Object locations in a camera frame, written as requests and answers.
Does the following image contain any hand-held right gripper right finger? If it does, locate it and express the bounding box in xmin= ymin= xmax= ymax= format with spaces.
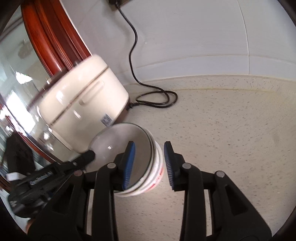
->
xmin=164 ymin=141 xmax=272 ymax=241

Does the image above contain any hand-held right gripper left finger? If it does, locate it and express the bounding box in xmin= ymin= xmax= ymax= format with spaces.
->
xmin=28 ymin=141 xmax=136 ymax=241

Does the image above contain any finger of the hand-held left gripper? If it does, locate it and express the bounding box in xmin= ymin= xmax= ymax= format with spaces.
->
xmin=54 ymin=151 xmax=95 ymax=176

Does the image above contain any plain white bowl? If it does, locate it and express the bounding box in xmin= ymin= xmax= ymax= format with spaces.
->
xmin=89 ymin=123 xmax=154 ymax=192

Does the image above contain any white floral bowl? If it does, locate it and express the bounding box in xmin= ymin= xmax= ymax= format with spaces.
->
xmin=116 ymin=128 xmax=160 ymax=195

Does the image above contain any cream rice cooker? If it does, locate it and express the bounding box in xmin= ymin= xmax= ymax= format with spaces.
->
xmin=37 ymin=54 xmax=130 ymax=154

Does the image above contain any red wooden door frame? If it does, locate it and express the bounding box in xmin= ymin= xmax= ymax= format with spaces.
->
xmin=20 ymin=0 xmax=92 ymax=77

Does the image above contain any glass door panel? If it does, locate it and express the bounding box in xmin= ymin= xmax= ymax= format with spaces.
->
xmin=0 ymin=7 xmax=60 ymax=163

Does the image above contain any black power cord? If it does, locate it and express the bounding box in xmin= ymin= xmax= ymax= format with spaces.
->
xmin=109 ymin=0 xmax=178 ymax=109

